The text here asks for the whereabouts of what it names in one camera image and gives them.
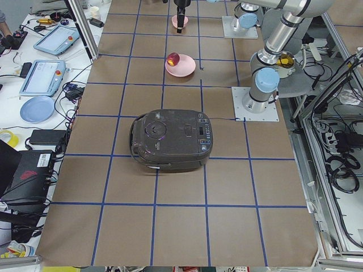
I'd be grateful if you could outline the near blue teach pendant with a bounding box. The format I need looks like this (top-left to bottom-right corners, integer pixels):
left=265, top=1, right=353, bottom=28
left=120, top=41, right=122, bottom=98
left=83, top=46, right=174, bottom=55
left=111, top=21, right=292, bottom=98
left=19, top=59, right=66, bottom=97

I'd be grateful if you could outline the grey chair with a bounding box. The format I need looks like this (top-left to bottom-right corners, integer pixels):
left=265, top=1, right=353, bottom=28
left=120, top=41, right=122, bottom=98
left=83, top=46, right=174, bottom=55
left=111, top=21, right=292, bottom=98
left=261, top=9, right=312, bottom=98

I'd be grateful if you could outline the red apple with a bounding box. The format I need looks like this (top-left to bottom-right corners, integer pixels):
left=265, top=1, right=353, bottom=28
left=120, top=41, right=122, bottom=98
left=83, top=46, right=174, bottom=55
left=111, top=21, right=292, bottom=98
left=166, top=52, right=180, bottom=66

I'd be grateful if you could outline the black power adapter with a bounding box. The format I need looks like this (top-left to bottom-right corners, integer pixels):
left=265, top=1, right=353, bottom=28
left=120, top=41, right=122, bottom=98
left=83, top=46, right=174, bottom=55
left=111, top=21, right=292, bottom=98
left=29, top=130, right=66, bottom=146

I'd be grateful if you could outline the steel bowl with yellow item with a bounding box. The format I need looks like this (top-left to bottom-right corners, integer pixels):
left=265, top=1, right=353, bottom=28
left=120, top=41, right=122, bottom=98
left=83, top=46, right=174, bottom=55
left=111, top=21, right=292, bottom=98
left=276, top=52, right=296, bottom=79

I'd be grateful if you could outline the black computer box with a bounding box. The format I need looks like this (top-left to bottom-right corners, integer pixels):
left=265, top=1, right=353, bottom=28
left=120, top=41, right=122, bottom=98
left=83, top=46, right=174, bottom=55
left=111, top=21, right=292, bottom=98
left=1, top=141, right=55, bottom=215

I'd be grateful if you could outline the black rice cooker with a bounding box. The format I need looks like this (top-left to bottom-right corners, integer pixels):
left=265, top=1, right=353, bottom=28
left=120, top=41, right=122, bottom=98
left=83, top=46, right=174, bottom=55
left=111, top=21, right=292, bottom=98
left=129, top=109, right=213, bottom=171

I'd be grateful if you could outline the yellow tape roll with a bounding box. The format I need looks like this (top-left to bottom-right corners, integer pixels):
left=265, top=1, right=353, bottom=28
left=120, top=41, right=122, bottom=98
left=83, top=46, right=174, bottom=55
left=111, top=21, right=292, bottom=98
left=0, top=130, right=19, bottom=148

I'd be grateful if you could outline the blue teach pendant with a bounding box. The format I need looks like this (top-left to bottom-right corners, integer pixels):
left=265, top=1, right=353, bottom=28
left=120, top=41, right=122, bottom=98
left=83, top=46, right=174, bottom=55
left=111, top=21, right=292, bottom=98
left=19, top=59, right=66, bottom=97
left=33, top=25, right=80, bottom=56

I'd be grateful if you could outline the far blue teach pendant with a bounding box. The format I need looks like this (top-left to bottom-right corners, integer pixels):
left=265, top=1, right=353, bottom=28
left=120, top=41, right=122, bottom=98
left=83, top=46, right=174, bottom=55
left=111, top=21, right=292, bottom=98
left=33, top=25, right=80, bottom=56

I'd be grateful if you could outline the pink plate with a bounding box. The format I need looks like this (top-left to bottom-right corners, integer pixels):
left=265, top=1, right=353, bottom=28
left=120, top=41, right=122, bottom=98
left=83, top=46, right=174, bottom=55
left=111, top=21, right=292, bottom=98
left=164, top=54, right=196, bottom=77

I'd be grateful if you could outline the small black adapter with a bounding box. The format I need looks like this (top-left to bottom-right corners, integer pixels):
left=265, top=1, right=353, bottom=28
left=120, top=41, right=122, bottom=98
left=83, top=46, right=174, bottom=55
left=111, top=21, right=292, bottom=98
left=89, top=18, right=104, bottom=28

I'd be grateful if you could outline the aluminium frame post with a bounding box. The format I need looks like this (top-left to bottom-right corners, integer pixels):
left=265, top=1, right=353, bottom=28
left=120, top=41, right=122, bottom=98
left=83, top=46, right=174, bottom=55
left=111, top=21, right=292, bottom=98
left=64, top=0, right=99, bottom=60

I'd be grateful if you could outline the blue plate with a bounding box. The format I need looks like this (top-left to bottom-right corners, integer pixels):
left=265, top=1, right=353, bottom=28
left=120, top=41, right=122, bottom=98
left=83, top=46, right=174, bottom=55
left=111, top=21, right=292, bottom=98
left=20, top=96, right=54, bottom=123

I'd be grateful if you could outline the paper cup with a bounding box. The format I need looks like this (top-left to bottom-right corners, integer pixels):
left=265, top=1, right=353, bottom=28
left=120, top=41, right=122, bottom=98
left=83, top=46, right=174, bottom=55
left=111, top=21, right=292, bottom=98
left=90, top=6, right=101, bottom=20

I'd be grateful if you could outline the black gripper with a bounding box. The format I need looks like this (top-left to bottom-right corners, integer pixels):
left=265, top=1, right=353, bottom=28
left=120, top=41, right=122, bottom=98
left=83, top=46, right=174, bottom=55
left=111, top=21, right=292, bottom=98
left=174, top=0, right=191, bottom=33

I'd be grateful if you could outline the pink bowl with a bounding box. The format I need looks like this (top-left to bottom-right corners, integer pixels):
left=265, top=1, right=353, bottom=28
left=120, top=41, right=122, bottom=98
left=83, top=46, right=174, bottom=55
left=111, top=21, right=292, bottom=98
left=171, top=15, right=188, bottom=28

